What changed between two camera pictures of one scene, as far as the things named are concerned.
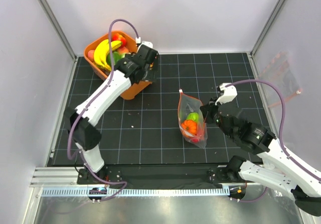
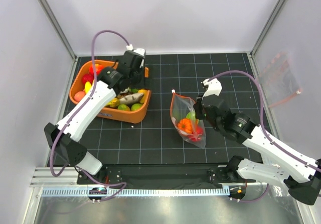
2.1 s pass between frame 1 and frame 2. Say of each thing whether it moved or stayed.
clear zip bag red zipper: moved
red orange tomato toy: moved
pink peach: moved
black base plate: stayed
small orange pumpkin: moved
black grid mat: stayed
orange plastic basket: moved
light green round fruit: stayed
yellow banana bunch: moved
